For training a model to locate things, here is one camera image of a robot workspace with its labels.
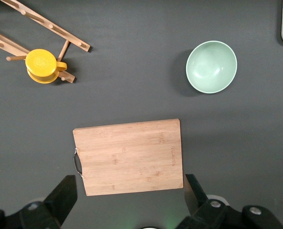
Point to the yellow cup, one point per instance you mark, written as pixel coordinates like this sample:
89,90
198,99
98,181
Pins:
41,63

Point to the wooden cutting board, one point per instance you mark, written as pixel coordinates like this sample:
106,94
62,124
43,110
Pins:
131,157

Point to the pale green bowl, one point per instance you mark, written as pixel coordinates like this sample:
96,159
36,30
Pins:
211,66

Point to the wooden peg drying rack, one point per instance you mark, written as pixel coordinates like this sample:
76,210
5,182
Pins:
80,45

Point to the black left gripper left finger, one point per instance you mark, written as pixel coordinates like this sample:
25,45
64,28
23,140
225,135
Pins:
57,200

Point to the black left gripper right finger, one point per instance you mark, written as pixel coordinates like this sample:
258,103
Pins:
198,205

